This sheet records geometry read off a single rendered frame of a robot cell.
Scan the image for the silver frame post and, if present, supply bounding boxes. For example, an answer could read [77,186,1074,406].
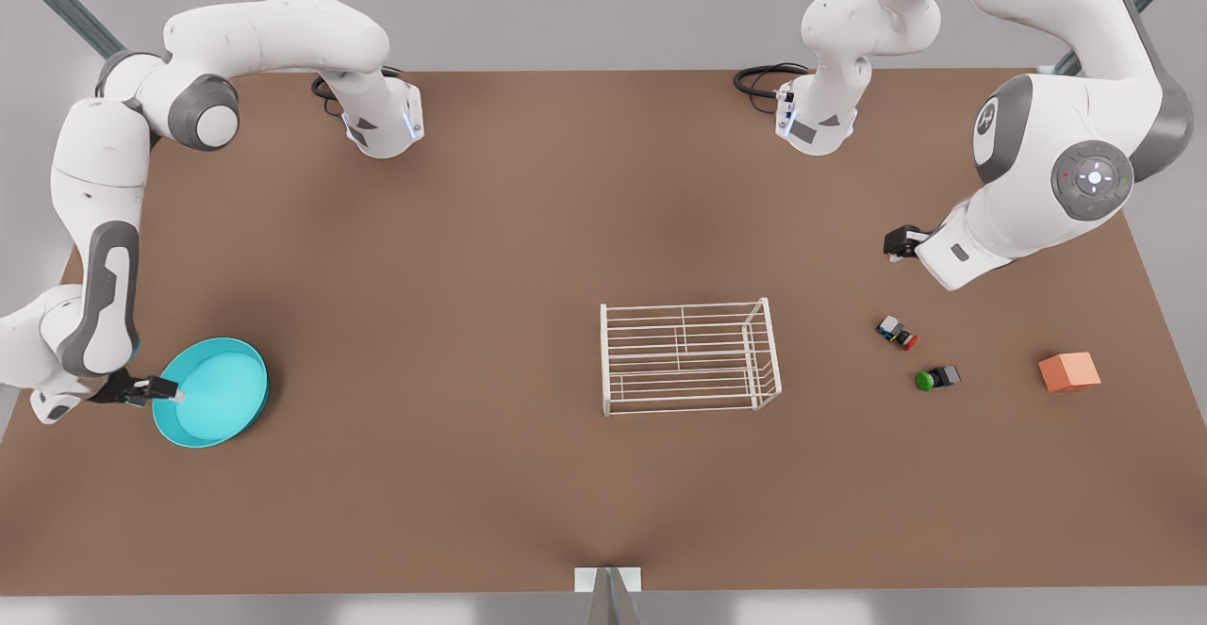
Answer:
[0,0,127,58]
[575,566,642,625]
[1039,0,1207,77]

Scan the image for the red button switch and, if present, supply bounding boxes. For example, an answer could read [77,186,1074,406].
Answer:
[875,315,919,352]

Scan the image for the white wire shelf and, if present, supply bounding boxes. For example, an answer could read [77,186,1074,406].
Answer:
[600,298,783,418]

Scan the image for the black cable loop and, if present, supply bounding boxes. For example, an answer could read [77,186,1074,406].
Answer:
[733,62,814,117]
[310,66,405,119]

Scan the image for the turquoise plate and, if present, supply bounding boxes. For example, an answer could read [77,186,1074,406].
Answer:
[152,337,270,449]

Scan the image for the orange cube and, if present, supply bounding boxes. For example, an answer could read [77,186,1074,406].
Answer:
[1038,352,1102,394]

